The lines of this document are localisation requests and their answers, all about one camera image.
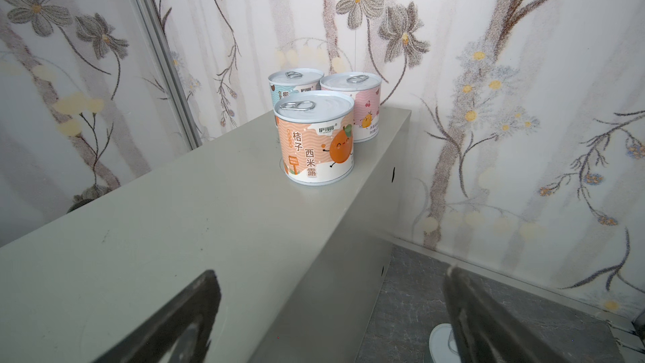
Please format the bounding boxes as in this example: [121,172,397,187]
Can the brown labelled can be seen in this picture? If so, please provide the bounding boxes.
[274,91,354,186]

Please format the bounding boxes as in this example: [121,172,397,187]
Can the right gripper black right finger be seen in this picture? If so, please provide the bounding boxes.
[443,266,566,362]

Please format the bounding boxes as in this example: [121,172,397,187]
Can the pink labelled can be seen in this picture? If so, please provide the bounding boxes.
[320,72,381,143]

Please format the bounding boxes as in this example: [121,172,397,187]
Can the grey metal cabinet counter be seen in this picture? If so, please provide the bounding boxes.
[1,107,411,362]

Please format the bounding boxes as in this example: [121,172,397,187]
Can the blue labelled can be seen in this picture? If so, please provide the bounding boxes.
[268,68,324,105]

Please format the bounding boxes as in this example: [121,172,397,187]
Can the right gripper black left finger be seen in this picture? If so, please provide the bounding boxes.
[96,270,222,362]

